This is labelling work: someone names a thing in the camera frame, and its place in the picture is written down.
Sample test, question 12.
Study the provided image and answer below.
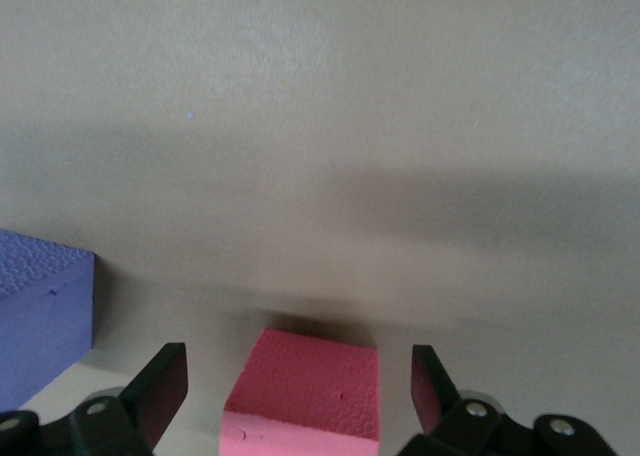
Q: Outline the violet foam cube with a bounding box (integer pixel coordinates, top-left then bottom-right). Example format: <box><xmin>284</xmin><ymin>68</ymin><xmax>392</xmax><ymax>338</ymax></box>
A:
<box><xmin>0</xmin><ymin>228</ymin><xmax>96</xmax><ymax>415</ymax></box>

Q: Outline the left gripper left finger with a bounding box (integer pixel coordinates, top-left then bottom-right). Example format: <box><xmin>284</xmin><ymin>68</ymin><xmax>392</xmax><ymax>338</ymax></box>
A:
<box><xmin>0</xmin><ymin>342</ymin><xmax>189</xmax><ymax>456</ymax></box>

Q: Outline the rose red foam cube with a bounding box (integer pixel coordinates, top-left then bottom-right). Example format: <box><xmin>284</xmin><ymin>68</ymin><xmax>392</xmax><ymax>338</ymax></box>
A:
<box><xmin>218</xmin><ymin>327</ymin><xmax>380</xmax><ymax>456</ymax></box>

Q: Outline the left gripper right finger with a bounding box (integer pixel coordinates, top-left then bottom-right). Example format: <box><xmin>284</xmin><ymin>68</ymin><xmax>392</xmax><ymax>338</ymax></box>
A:
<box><xmin>399</xmin><ymin>344</ymin><xmax>621</xmax><ymax>456</ymax></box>

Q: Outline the brown table mat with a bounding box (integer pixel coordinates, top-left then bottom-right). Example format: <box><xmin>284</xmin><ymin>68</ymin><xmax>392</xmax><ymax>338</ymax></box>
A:
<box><xmin>0</xmin><ymin>0</ymin><xmax>640</xmax><ymax>456</ymax></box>

